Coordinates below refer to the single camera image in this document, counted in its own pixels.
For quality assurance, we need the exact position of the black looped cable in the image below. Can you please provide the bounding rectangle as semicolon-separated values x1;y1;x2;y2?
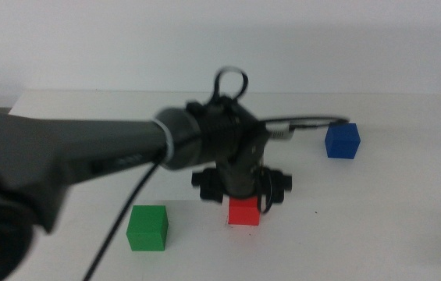
212;66;250;102

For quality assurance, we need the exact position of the long black arm cable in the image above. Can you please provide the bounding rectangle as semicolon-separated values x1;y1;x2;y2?
82;154;167;281

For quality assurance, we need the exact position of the blue cube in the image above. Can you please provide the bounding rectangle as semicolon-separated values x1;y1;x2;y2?
324;123;361;160

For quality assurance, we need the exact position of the green cube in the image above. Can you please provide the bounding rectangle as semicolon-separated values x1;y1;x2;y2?
126;205;169;252

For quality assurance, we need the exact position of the red cube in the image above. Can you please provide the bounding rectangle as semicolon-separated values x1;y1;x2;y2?
227;196;261;226

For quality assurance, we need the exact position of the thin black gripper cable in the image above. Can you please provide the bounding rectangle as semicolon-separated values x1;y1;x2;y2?
255;165;276;215

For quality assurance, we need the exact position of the black cable with white plug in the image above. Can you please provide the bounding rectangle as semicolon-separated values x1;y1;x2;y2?
262;114;351;140

